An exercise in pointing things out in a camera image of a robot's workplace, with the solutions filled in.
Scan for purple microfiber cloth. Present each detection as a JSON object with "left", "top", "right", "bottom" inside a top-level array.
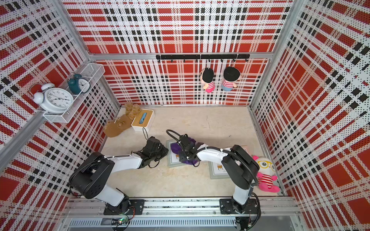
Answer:
[{"left": 171, "top": 143, "right": 199, "bottom": 167}]

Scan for green frame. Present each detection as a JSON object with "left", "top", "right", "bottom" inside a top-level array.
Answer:
[
  {"left": 166, "top": 140, "right": 185, "bottom": 167},
  {"left": 208, "top": 162, "right": 229, "bottom": 180}
]

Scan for pink picture frame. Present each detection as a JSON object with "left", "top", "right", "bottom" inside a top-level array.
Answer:
[{"left": 226, "top": 146, "right": 250, "bottom": 155}]

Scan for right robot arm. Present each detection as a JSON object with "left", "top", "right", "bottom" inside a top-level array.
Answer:
[{"left": 175, "top": 134, "right": 260, "bottom": 214}]

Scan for pink object behind right arm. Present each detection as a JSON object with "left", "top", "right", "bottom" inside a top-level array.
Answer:
[{"left": 253, "top": 156, "right": 280, "bottom": 193}]

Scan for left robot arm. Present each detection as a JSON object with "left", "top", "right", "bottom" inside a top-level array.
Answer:
[{"left": 68, "top": 136, "right": 169, "bottom": 214}]

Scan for white box wooden lid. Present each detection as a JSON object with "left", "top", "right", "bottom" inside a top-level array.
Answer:
[{"left": 131, "top": 109, "right": 155, "bottom": 132}]

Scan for blue object on box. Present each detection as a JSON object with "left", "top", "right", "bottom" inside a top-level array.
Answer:
[{"left": 139, "top": 113, "right": 147, "bottom": 124}]

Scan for brown plush toy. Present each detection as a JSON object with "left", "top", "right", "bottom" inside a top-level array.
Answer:
[{"left": 103, "top": 103, "right": 141, "bottom": 138}]

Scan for doll pink striped shirt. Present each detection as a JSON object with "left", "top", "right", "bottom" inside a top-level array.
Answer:
[{"left": 200, "top": 67, "right": 215, "bottom": 93}]

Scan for green circuit board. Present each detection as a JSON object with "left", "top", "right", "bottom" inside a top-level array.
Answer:
[{"left": 111, "top": 218, "right": 130, "bottom": 226}]

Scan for doll blue pants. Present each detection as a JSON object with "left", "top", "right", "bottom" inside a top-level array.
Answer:
[{"left": 221, "top": 66, "right": 241, "bottom": 91}]

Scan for teal alarm clock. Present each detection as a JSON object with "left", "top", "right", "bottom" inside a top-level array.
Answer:
[{"left": 67, "top": 74, "right": 91, "bottom": 95}]

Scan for white alarm clock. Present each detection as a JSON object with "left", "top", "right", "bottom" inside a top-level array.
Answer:
[{"left": 33, "top": 83, "right": 74, "bottom": 114}]

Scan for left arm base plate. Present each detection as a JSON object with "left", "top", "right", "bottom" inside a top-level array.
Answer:
[{"left": 103, "top": 199, "right": 145, "bottom": 215}]

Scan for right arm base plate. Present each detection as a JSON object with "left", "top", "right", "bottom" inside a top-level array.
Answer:
[{"left": 219, "top": 198, "right": 260, "bottom": 215}]

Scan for white wire shelf basket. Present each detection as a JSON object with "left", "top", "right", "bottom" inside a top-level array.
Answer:
[{"left": 43, "top": 63, "right": 105, "bottom": 123}]

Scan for black hook rail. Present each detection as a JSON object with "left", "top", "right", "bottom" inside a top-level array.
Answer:
[{"left": 156, "top": 54, "right": 251, "bottom": 62}]

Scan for aluminium front rail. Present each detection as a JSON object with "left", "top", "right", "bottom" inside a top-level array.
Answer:
[{"left": 62, "top": 196, "right": 300, "bottom": 218}]

